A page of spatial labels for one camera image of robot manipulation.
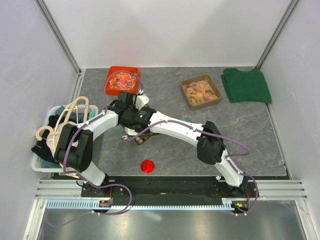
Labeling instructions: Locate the star candy tin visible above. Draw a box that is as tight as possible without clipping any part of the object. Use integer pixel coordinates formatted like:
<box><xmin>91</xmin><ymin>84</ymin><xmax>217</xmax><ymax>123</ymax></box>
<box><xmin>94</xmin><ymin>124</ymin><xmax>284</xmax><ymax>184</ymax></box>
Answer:
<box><xmin>121</xmin><ymin>104</ymin><xmax>161</xmax><ymax>146</ymax></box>

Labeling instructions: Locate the orange candy box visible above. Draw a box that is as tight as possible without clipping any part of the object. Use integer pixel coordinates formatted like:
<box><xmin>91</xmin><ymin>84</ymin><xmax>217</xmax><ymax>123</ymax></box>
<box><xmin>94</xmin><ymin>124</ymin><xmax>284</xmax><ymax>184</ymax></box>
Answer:
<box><xmin>104</xmin><ymin>66</ymin><xmax>140</xmax><ymax>96</ymax></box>

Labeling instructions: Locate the clear glass jar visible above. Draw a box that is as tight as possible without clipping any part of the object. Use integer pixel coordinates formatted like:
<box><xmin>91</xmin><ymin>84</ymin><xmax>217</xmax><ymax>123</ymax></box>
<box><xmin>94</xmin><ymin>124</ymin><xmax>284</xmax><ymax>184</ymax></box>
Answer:
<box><xmin>182</xmin><ymin>117</ymin><xmax>194</xmax><ymax>123</ymax></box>

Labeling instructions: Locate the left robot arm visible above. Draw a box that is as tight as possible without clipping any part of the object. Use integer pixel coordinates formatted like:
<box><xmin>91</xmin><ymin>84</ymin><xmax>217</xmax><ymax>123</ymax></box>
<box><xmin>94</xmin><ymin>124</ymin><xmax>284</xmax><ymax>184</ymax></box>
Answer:
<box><xmin>54</xmin><ymin>91</ymin><xmax>137</xmax><ymax>197</ymax></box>

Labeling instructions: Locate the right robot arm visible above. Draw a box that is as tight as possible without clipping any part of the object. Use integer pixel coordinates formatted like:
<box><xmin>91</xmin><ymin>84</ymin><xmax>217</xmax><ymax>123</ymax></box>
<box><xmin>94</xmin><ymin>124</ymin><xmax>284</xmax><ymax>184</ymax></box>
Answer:
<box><xmin>119</xmin><ymin>107</ymin><xmax>250</xmax><ymax>197</ymax></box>

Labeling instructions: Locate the red jar lid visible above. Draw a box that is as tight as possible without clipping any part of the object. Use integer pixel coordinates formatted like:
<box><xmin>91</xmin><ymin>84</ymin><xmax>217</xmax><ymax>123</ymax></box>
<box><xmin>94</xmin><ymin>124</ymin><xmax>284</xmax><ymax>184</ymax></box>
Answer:
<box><xmin>140</xmin><ymin>159</ymin><xmax>155</xmax><ymax>174</ymax></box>

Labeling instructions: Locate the brown gummy candy box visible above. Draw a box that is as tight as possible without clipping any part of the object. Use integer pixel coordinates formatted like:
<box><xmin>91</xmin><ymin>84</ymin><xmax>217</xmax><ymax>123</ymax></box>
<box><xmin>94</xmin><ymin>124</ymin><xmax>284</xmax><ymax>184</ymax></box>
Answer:
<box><xmin>180</xmin><ymin>74</ymin><xmax>221</xmax><ymax>111</ymax></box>

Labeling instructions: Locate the beige clothes hanger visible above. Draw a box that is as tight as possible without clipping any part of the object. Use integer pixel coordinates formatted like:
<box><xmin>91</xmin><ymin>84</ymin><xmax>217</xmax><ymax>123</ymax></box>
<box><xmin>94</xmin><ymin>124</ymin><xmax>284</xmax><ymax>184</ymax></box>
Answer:
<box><xmin>34</xmin><ymin>96</ymin><xmax>90</xmax><ymax>179</ymax></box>

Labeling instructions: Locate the white laundry basket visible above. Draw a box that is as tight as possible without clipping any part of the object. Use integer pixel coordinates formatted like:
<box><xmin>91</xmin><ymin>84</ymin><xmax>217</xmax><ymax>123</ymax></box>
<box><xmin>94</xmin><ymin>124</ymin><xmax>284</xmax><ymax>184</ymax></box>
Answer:
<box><xmin>31</xmin><ymin>104</ymin><xmax>99</xmax><ymax>173</ymax></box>

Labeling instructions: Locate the green folded cloth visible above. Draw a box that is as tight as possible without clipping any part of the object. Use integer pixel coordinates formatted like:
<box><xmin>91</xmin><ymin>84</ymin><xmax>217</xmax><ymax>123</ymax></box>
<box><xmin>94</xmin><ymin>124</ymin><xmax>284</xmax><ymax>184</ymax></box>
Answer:
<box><xmin>221</xmin><ymin>68</ymin><xmax>272</xmax><ymax>104</ymax></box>

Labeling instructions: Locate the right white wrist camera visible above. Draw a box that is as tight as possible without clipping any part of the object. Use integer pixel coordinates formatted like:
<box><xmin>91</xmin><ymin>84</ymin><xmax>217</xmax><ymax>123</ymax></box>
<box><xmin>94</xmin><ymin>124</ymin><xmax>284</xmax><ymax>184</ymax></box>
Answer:
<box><xmin>122</xmin><ymin>127</ymin><xmax>140</xmax><ymax>141</ymax></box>

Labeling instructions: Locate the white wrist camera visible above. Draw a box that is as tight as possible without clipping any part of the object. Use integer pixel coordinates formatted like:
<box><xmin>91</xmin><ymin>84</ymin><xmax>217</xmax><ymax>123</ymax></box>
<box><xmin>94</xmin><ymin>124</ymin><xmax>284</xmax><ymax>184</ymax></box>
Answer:
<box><xmin>122</xmin><ymin>127</ymin><xmax>140</xmax><ymax>141</ymax></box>
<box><xmin>135</xmin><ymin>90</ymin><xmax>150</xmax><ymax>110</ymax></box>

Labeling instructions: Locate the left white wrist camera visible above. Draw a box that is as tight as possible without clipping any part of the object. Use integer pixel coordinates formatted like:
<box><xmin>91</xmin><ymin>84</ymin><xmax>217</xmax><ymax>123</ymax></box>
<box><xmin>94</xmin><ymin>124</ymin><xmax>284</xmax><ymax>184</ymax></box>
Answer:
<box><xmin>135</xmin><ymin>90</ymin><xmax>150</xmax><ymax>110</ymax></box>

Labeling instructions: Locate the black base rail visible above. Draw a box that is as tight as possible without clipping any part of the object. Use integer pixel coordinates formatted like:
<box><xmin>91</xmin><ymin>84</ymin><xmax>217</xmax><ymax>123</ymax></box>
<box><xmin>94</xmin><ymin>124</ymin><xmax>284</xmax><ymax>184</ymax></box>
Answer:
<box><xmin>79</xmin><ymin>174</ymin><xmax>261</xmax><ymax>201</ymax></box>

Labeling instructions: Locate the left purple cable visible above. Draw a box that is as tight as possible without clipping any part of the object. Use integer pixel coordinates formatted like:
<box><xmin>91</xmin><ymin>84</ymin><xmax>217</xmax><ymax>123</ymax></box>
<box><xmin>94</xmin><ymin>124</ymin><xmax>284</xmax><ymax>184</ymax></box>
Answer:
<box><xmin>44</xmin><ymin>71</ymin><xmax>145</xmax><ymax>227</ymax></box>

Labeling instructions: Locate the purple cable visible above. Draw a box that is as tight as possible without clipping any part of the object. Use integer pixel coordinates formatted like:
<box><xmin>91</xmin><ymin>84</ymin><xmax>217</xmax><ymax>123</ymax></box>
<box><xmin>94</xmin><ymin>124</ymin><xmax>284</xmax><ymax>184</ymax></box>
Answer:
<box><xmin>44</xmin><ymin>71</ymin><xmax>145</xmax><ymax>227</ymax></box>
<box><xmin>123</xmin><ymin>119</ymin><xmax>259</xmax><ymax>217</ymax></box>

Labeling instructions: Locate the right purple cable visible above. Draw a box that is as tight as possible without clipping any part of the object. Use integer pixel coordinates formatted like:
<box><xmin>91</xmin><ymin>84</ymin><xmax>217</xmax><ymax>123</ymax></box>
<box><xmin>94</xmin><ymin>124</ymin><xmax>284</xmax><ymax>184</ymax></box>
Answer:
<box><xmin>123</xmin><ymin>119</ymin><xmax>259</xmax><ymax>217</ymax></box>

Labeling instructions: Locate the white cable duct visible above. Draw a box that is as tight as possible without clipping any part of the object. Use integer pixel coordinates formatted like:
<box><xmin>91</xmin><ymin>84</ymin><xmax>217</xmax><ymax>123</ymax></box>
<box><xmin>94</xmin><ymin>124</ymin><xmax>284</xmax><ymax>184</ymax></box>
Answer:
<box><xmin>46</xmin><ymin>199</ymin><xmax>244</xmax><ymax>211</ymax></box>

